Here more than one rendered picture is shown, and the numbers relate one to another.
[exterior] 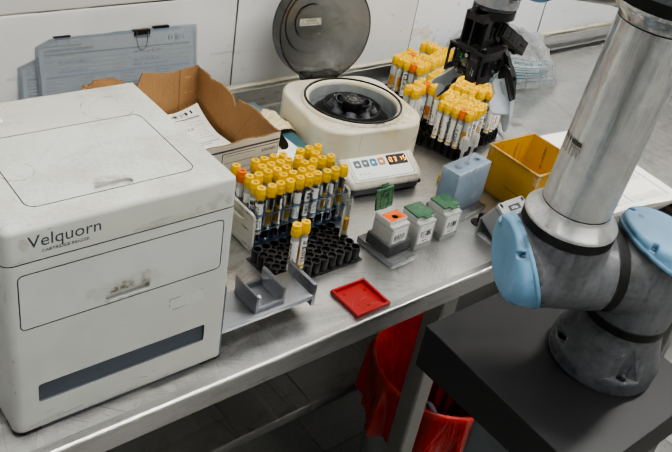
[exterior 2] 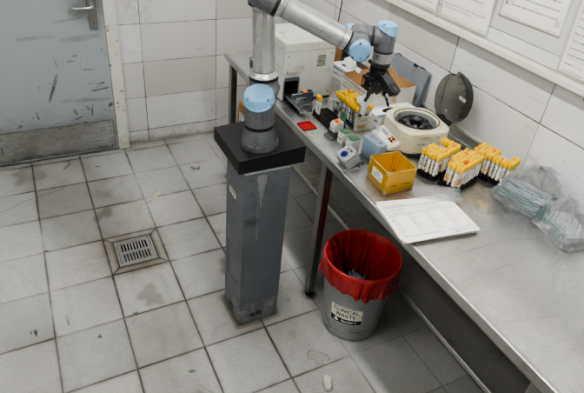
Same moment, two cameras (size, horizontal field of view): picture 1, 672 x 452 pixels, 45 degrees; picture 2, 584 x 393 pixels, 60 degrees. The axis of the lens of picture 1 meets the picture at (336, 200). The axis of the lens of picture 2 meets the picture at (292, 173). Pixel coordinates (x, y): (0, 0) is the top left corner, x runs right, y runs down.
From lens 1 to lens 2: 255 cm
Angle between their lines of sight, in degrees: 83
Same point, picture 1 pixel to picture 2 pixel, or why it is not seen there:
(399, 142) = (396, 134)
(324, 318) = (297, 119)
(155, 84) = (403, 82)
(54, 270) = not seen: hidden behind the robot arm
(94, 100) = not seen: hidden behind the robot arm
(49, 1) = (400, 40)
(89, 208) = not seen: hidden behind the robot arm
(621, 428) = (228, 138)
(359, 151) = (387, 125)
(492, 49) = (371, 77)
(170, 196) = (278, 38)
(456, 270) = (324, 149)
